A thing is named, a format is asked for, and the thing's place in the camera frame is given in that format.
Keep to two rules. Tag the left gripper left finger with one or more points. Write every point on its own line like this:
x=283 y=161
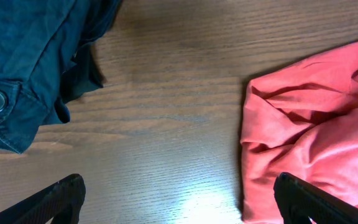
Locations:
x=59 y=203

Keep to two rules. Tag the dark blue folded jeans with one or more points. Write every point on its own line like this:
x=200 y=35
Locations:
x=46 y=62

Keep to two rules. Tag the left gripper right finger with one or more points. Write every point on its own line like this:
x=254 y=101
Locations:
x=302 y=203

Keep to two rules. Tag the red printed t-shirt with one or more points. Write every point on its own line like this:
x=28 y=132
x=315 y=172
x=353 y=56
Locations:
x=302 y=119

